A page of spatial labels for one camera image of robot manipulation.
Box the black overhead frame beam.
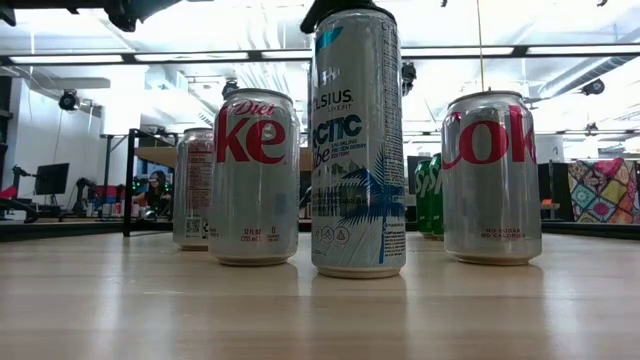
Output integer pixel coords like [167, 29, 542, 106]
[0, 43, 640, 67]

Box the black aluminium table frame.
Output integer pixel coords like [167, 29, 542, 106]
[0, 218, 640, 242]

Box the colourful patchwork cloth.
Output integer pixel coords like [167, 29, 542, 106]
[567, 158, 640, 225]

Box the thin hanging cord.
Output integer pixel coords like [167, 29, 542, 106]
[476, 0, 485, 95]

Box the black background cabinet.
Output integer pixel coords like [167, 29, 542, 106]
[537, 162, 575, 223]

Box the green Sprite can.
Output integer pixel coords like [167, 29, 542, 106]
[428, 152, 446, 242]
[413, 158, 434, 239]

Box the silver Diet Coke can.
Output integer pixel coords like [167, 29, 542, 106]
[207, 88, 301, 268]
[172, 127, 215, 252]
[441, 90, 544, 267]

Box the red and black background robot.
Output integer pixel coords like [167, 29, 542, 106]
[0, 166, 41, 224]

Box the person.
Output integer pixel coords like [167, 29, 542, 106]
[132, 169, 174, 221]

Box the white cylindrical column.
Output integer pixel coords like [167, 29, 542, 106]
[534, 134, 566, 164]

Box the black background monitor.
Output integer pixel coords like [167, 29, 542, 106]
[33, 162, 71, 197]

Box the tall silver Celsius can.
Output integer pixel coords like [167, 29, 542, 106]
[309, 7, 408, 280]

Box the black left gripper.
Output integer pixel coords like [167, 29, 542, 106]
[102, 0, 184, 33]

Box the wooden shelf with black frame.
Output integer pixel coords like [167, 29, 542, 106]
[122, 127, 315, 239]

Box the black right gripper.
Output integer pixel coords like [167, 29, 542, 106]
[299, 0, 398, 32]

